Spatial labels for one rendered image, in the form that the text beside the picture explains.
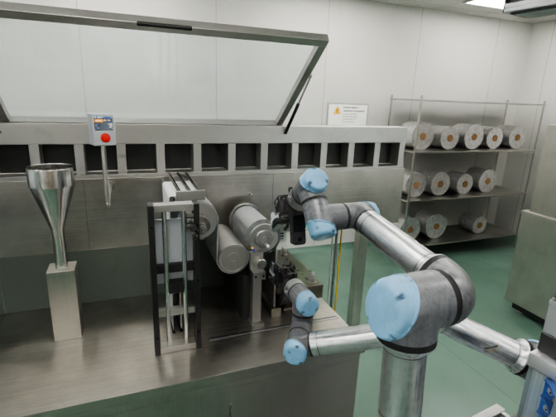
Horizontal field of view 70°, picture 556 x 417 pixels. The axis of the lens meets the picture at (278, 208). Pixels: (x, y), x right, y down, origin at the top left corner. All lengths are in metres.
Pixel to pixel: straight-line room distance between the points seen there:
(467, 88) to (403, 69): 1.02
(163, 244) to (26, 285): 0.73
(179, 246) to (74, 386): 0.53
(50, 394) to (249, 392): 0.62
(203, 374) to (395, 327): 0.81
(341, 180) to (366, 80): 2.88
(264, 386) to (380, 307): 0.83
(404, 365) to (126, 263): 1.32
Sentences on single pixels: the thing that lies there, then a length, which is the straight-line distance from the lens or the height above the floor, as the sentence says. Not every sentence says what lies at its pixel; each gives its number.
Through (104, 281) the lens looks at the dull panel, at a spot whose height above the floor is 0.99.
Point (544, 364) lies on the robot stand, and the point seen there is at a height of 1.24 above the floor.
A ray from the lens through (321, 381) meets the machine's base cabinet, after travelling 1.66.
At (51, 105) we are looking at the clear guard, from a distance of 1.69.
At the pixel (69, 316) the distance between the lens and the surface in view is 1.66.
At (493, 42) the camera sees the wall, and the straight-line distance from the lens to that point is 6.01.
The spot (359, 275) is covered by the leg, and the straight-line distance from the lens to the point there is 2.49.
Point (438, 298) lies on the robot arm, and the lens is 0.81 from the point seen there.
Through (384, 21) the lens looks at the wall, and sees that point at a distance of 4.96.
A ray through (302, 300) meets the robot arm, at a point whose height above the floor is 1.13.
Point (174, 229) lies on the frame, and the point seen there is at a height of 1.35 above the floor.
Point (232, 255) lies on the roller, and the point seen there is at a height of 1.19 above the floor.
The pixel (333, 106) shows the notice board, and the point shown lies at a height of 1.70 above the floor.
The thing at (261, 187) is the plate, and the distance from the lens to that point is 1.86.
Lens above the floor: 1.78
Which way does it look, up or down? 16 degrees down
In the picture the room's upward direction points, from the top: 2 degrees clockwise
